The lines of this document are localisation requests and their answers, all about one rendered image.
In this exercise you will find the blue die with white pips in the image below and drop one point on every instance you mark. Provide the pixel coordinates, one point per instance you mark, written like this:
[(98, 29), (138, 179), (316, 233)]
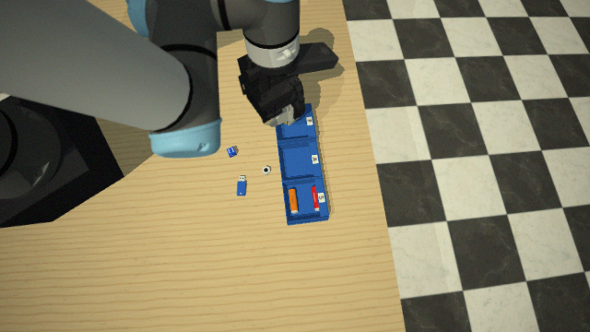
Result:
[(231, 152)]

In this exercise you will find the blue usb stick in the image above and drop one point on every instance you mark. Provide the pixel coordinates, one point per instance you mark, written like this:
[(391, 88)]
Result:
[(241, 186)]

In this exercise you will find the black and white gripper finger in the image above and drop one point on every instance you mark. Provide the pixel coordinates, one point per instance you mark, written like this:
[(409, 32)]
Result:
[(291, 112)]

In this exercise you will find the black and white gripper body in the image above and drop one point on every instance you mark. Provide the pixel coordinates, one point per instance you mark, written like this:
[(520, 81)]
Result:
[(276, 92)]

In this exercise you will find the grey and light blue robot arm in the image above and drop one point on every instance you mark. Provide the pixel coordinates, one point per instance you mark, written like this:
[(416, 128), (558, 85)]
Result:
[(72, 55)]

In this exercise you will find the red aa battery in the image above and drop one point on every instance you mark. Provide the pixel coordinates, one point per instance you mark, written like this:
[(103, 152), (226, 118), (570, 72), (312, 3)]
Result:
[(315, 200)]

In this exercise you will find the orange battery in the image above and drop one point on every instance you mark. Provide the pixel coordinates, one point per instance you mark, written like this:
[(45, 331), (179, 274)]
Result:
[(293, 201)]

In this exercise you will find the blue bin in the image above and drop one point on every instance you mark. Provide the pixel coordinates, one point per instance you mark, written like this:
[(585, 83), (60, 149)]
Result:
[(300, 168)]

